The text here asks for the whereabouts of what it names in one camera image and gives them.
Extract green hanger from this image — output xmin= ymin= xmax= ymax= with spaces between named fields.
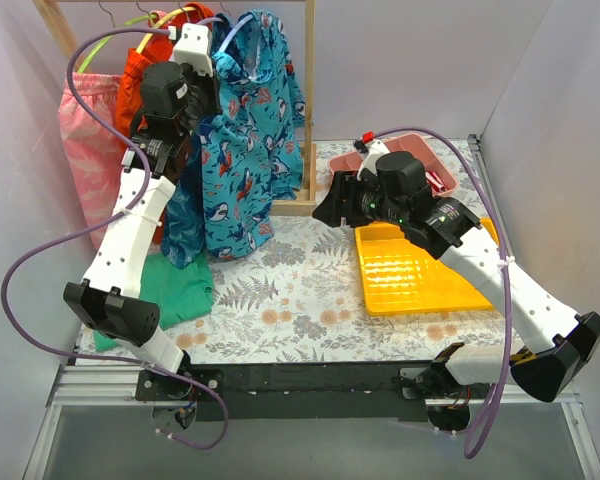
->
xmin=74 ymin=11 xmax=161 ymax=74

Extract teal leaf print shorts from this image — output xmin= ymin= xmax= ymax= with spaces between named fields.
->
xmin=161 ymin=25 xmax=227 ymax=268

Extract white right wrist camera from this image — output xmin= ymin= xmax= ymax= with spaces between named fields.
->
xmin=354 ymin=132 xmax=390 ymax=180

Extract orange shorts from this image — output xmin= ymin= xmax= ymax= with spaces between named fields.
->
xmin=114 ymin=2 xmax=215 ymax=137

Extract pink patterned shorts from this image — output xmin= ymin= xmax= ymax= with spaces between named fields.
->
xmin=58 ymin=73 xmax=133 ymax=227

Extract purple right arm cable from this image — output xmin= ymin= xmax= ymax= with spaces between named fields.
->
xmin=374 ymin=127 xmax=512 ymax=460

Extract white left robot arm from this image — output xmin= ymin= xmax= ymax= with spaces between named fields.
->
xmin=63 ymin=61 xmax=221 ymax=400

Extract translucent white hanger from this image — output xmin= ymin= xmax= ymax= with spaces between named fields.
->
xmin=197 ymin=16 xmax=232 ymax=27

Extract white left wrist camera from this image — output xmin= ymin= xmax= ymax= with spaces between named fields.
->
xmin=168 ymin=23 xmax=214 ymax=78

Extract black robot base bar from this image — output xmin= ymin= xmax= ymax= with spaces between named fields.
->
xmin=135 ymin=361 xmax=488 ymax=429

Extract yellow hanger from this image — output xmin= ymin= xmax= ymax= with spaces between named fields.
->
xmin=136 ymin=5 xmax=198 ymax=54

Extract floral table mat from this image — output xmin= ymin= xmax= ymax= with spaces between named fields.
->
xmin=74 ymin=138 xmax=536 ymax=365

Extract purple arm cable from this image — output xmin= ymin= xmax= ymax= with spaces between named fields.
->
xmin=0 ymin=27 xmax=230 ymax=451
xmin=374 ymin=127 xmax=512 ymax=460

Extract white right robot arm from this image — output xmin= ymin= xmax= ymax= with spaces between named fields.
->
xmin=312 ymin=151 xmax=600 ymax=402

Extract red white striped cloth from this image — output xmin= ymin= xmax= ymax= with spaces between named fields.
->
xmin=426 ymin=171 xmax=448 ymax=194

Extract wooden clothes rack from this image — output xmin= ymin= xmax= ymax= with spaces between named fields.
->
xmin=33 ymin=1 xmax=317 ymax=216

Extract green folded cloth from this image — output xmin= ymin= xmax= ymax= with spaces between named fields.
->
xmin=93 ymin=254 xmax=215 ymax=351

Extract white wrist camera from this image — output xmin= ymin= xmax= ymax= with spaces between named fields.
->
xmin=354 ymin=132 xmax=390 ymax=180
xmin=168 ymin=23 xmax=214 ymax=78

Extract blue shark print shorts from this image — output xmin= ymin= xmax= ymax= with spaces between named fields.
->
xmin=200 ymin=10 xmax=305 ymax=260

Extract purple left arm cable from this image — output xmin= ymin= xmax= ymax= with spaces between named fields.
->
xmin=0 ymin=27 xmax=230 ymax=451

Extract yellow plastic tray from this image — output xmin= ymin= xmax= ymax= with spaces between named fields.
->
xmin=355 ymin=222 xmax=493 ymax=316

